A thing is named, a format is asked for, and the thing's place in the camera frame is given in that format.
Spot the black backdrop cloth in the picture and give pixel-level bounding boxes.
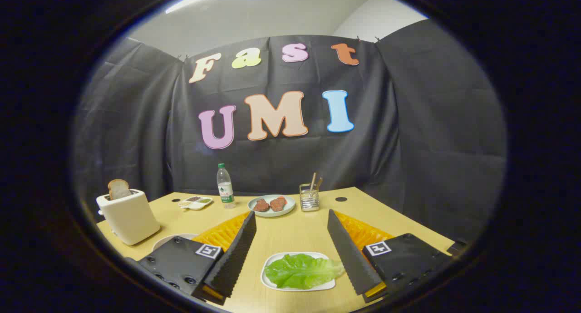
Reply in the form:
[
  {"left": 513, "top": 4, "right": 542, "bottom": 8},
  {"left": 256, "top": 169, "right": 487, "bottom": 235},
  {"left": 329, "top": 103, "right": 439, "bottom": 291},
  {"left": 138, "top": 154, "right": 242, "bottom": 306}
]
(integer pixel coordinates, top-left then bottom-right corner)
[{"left": 73, "top": 19, "right": 508, "bottom": 241}]

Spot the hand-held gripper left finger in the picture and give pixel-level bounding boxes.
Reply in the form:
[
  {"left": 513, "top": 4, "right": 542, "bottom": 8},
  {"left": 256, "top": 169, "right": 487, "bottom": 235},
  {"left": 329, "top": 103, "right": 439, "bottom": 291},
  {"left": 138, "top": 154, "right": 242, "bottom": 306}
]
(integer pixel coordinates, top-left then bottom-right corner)
[{"left": 125, "top": 210, "right": 257, "bottom": 307}]

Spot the white rectangular plate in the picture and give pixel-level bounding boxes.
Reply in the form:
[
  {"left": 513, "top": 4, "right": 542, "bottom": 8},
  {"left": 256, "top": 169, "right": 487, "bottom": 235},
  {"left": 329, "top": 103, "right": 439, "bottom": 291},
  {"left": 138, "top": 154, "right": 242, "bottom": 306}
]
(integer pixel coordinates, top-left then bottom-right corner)
[{"left": 261, "top": 252, "right": 336, "bottom": 292}]

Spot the toasted bread slice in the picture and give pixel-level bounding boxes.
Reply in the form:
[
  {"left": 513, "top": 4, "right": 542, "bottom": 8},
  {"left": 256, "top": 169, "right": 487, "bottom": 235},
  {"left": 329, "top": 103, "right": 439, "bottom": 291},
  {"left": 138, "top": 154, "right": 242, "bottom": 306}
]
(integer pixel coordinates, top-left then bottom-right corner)
[{"left": 108, "top": 179, "right": 132, "bottom": 200}]

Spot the white divided sauce dish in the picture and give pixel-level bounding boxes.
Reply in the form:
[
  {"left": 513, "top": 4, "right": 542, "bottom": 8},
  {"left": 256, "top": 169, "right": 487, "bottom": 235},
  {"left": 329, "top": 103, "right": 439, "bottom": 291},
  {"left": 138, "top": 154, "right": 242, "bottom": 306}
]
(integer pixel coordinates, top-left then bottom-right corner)
[{"left": 178, "top": 196, "right": 214, "bottom": 211}]

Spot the pale green round plate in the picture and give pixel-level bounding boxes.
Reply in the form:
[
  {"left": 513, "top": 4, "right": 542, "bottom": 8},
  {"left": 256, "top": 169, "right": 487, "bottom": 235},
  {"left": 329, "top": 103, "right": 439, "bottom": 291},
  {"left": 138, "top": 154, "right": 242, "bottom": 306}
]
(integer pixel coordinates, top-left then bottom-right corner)
[{"left": 247, "top": 194, "right": 296, "bottom": 218}]

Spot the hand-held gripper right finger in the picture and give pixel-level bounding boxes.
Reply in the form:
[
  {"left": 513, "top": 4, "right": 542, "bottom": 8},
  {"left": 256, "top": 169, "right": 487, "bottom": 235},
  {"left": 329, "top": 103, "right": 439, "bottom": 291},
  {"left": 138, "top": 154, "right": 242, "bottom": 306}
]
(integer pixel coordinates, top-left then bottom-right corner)
[{"left": 327, "top": 209, "right": 454, "bottom": 304}]

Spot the green lettuce leaf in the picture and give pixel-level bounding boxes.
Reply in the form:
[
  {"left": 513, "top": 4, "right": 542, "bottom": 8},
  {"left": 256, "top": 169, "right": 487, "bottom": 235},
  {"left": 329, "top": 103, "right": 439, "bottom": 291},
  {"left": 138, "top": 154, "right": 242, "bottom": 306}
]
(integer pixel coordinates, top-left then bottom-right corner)
[{"left": 265, "top": 253, "right": 346, "bottom": 290}]

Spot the white round plate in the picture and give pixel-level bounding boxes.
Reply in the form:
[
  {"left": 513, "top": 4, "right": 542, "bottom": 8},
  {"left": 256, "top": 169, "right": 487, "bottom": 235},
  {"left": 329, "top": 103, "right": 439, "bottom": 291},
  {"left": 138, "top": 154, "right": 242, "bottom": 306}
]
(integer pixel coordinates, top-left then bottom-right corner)
[{"left": 152, "top": 233, "right": 199, "bottom": 252}]

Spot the clear plastic water bottle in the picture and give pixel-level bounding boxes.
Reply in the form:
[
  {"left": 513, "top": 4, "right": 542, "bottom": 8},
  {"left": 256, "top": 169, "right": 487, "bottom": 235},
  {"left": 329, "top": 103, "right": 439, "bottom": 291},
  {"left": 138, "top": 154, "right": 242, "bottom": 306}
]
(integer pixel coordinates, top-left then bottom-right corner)
[{"left": 217, "top": 163, "right": 236, "bottom": 209}]

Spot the clear glass jar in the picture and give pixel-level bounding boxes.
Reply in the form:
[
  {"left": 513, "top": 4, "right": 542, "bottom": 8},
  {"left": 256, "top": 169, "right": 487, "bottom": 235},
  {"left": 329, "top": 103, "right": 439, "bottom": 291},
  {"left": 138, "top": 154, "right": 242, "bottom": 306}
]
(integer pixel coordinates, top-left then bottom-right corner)
[{"left": 299, "top": 183, "right": 320, "bottom": 212}]

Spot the white toaster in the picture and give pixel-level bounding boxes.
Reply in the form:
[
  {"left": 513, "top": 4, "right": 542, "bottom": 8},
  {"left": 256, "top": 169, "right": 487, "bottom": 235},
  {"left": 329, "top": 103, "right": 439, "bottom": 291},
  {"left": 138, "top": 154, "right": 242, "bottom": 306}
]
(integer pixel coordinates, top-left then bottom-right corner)
[{"left": 96, "top": 189, "right": 161, "bottom": 246}]

